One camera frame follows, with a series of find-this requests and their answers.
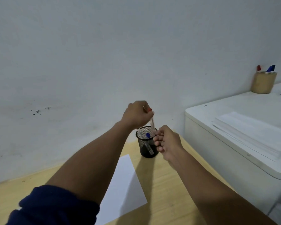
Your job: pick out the person's right hand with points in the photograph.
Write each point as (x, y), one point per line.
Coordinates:
(169, 144)

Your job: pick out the person's left hand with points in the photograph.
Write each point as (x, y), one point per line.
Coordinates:
(134, 114)

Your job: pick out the person's left fingers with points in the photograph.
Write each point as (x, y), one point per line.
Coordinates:
(148, 116)

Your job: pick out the person's right thumb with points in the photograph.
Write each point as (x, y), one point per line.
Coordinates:
(164, 130)

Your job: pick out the clear pen with red cap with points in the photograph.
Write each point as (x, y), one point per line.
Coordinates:
(152, 123)

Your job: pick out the person's right forearm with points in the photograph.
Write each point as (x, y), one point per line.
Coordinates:
(213, 192)

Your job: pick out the person's left forearm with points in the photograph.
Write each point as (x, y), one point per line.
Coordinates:
(93, 161)

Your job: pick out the clear pen with blue cap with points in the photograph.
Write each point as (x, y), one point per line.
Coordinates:
(148, 135)

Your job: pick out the white pen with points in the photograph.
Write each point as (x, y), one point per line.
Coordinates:
(141, 134)

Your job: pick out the black mesh pen holder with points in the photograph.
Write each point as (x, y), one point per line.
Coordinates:
(146, 149)

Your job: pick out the white cabinet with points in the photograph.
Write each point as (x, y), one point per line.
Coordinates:
(224, 147)

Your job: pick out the white paper sheet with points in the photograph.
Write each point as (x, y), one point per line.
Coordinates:
(124, 189)

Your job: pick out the stack of white paper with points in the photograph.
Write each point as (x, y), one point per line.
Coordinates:
(253, 134)

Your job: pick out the brown round pen cup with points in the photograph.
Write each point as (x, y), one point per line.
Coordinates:
(263, 83)

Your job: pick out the red capped marker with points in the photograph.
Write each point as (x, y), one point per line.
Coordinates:
(259, 68)

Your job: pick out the blue capped marker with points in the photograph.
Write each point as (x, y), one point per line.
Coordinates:
(270, 68)

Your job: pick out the dark blue sleeve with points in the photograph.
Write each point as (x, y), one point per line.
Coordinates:
(53, 207)

